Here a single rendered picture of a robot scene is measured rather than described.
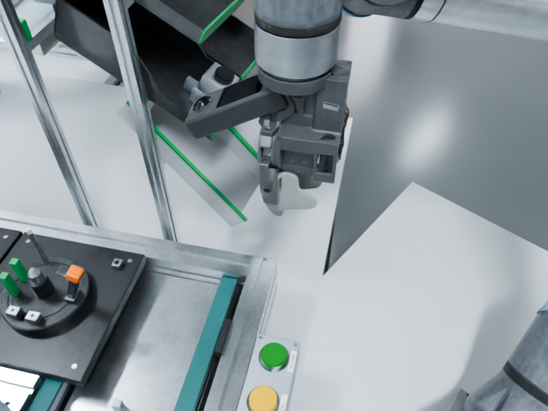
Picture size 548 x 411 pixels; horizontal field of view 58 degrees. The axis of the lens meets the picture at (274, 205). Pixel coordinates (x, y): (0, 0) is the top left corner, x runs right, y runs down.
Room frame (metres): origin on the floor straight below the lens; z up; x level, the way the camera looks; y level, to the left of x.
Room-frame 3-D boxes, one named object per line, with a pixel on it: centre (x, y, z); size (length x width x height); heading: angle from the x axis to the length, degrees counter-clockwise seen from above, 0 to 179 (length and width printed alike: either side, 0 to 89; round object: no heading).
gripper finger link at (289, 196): (0.39, -0.02, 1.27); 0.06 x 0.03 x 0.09; 77
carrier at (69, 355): (0.45, 0.37, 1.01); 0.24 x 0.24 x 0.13; 77
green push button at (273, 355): (0.35, 0.00, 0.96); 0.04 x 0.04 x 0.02
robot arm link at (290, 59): (0.41, -0.02, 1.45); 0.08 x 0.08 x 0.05
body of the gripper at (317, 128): (0.41, -0.03, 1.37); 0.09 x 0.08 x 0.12; 77
